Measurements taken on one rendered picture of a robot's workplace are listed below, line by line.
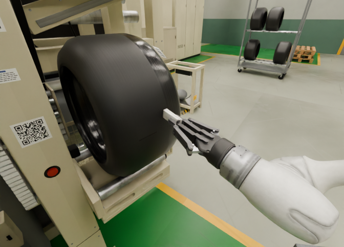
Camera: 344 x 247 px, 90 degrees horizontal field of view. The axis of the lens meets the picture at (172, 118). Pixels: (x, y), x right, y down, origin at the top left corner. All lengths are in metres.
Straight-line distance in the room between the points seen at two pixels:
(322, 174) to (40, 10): 1.08
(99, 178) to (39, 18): 0.75
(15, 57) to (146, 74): 0.31
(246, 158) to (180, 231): 1.32
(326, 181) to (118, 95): 0.55
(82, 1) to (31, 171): 0.73
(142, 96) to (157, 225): 1.34
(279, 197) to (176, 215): 1.40
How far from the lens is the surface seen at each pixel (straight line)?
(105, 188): 0.77
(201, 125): 0.51
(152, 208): 1.78
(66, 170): 0.73
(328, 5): 11.24
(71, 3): 1.00
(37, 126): 0.62
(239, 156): 0.41
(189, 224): 1.71
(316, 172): 0.55
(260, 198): 0.40
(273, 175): 0.40
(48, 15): 0.98
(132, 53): 0.59
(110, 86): 0.50
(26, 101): 0.59
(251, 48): 5.75
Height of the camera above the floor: 1.50
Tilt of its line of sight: 30 degrees down
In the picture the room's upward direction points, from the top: straight up
